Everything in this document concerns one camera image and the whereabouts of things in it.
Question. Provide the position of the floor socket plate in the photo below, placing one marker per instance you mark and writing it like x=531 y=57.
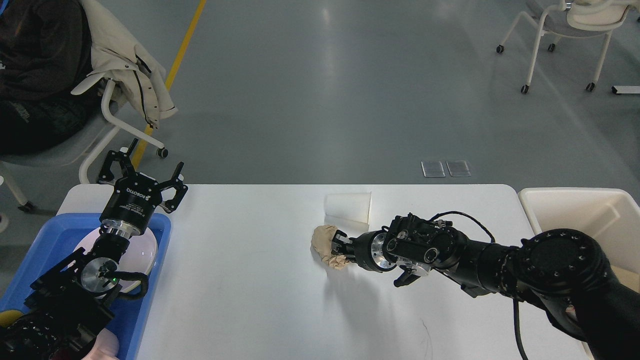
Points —
x=458 y=168
x=433 y=169

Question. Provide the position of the white table foot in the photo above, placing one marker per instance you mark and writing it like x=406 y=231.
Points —
x=626 y=89

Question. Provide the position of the pink plate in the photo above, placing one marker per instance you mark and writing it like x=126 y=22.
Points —
x=139 y=256

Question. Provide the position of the person in dark clothes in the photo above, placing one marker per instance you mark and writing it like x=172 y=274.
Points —
x=45 y=53

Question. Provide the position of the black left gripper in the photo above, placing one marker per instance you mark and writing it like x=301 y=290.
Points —
x=136 y=195

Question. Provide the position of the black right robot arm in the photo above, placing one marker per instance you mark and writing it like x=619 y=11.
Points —
x=562 y=271

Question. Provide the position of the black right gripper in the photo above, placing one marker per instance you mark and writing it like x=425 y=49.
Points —
x=366 y=250

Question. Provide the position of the blue plastic tray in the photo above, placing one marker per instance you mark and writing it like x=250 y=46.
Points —
x=57 y=240

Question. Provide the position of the white paper cup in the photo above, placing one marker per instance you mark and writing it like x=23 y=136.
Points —
x=353 y=207

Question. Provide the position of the white plastic bin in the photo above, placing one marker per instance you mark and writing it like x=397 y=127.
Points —
x=610 y=216

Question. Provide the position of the brown paper ball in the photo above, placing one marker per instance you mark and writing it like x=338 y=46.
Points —
x=321 y=243

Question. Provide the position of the white chair right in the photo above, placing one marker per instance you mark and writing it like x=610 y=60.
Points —
x=571 y=19

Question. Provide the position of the teal mug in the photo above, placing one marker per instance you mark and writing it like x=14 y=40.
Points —
x=9 y=317

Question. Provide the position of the pink mug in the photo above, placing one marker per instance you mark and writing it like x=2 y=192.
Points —
x=104 y=347

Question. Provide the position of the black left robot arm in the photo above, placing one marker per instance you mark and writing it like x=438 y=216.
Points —
x=70 y=303

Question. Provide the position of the floor socket plate right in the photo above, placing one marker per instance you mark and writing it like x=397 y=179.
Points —
x=458 y=168

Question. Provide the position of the floor socket plate left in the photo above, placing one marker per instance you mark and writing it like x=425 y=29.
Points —
x=433 y=169

